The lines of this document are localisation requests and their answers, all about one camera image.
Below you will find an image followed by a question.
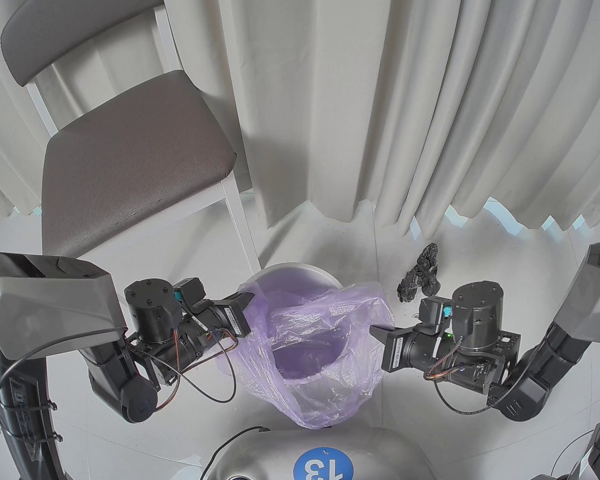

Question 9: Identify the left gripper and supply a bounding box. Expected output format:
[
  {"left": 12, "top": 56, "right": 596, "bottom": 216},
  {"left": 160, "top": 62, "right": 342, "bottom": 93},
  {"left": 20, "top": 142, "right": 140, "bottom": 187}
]
[{"left": 187, "top": 291, "right": 256, "bottom": 356}]

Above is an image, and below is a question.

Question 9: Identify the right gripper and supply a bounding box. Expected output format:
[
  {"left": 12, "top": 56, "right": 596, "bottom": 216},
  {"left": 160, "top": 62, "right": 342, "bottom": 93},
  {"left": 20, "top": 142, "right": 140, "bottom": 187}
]
[{"left": 368, "top": 324, "right": 440, "bottom": 373}]

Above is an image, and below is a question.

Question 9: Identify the black plastic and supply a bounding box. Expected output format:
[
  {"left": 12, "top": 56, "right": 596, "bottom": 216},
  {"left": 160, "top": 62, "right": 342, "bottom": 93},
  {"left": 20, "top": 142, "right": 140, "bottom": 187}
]
[{"left": 396, "top": 242, "right": 442, "bottom": 303}]

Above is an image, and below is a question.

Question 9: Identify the purple plastic bag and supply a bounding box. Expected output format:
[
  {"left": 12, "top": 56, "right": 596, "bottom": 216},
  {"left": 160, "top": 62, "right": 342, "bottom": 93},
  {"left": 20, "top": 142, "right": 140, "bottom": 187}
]
[{"left": 215, "top": 277, "right": 397, "bottom": 431}]

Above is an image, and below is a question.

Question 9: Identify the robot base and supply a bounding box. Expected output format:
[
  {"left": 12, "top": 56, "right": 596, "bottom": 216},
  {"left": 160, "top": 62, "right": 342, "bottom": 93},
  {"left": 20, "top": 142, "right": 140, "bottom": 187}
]
[{"left": 200, "top": 415, "right": 438, "bottom": 480}]

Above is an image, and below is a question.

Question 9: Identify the white trash bin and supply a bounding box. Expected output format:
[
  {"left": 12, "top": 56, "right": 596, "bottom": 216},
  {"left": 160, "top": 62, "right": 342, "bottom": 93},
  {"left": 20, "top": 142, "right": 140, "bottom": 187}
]
[{"left": 252, "top": 263, "right": 343, "bottom": 386}]

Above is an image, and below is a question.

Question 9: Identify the white chair grey cushion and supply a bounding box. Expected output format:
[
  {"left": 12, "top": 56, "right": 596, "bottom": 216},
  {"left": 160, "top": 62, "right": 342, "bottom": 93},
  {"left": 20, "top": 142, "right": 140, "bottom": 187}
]
[{"left": 0, "top": 0, "right": 262, "bottom": 276}]

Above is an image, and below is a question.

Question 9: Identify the white curtain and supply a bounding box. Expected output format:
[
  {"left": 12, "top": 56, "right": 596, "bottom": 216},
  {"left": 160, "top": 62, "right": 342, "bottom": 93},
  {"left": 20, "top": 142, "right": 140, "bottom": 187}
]
[{"left": 0, "top": 0, "right": 600, "bottom": 241}]

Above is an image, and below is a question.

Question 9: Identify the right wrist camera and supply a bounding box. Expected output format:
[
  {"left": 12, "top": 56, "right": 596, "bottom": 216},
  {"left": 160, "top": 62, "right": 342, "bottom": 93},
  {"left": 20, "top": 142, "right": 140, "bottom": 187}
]
[{"left": 416, "top": 297, "right": 453, "bottom": 338}]

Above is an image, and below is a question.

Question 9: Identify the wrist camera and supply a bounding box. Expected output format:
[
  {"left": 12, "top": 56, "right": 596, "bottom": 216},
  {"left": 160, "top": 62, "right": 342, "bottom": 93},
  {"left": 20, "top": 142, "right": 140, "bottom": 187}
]
[
  {"left": 416, "top": 297, "right": 453, "bottom": 338},
  {"left": 172, "top": 277, "right": 206, "bottom": 314}
]

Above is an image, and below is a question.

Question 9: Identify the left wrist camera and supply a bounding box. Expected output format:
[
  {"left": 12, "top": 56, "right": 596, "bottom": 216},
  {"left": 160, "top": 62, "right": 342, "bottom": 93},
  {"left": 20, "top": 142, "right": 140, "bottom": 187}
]
[{"left": 172, "top": 277, "right": 206, "bottom": 314}]

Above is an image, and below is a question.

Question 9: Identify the black cable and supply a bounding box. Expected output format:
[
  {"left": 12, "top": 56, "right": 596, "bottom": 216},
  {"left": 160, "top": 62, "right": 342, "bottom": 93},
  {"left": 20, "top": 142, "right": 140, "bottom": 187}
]
[{"left": 200, "top": 425, "right": 272, "bottom": 480}]

